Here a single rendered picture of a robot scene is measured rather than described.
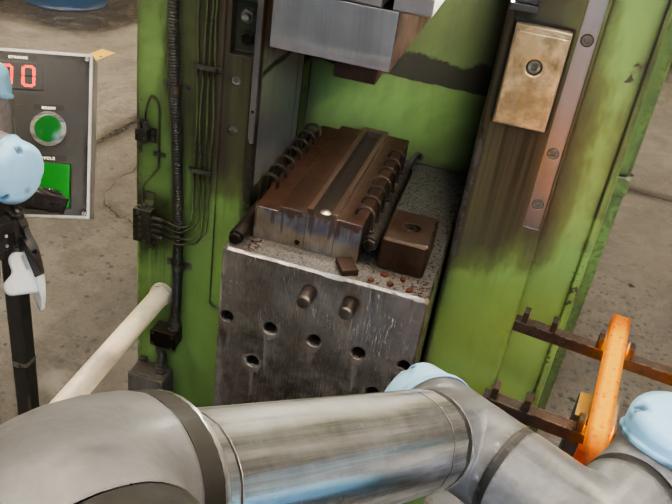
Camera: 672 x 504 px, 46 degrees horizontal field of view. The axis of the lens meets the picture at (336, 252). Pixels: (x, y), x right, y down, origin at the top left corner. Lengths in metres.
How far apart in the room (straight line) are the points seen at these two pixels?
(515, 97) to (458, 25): 0.39
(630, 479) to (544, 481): 0.06
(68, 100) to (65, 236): 1.82
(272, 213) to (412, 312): 0.31
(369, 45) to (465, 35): 0.50
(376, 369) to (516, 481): 0.89
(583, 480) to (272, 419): 0.26
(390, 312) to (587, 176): 0.42
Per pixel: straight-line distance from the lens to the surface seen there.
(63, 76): 1.43
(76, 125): 1.41
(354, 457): 0.45
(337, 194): 1.48
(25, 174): 0.95
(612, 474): 0.61
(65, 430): 0.30
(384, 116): 1.81
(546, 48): 1.35
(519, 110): 1.38
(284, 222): 1.42
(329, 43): 1.28
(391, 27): 1.25
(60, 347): 2.65
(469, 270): 1.54
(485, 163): 1.44
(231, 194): 1.61
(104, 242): 3.16
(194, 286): 1.76
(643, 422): 0.63
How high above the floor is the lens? 1.66
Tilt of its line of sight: 31 degrees down
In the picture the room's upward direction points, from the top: 9 degrees clockwise
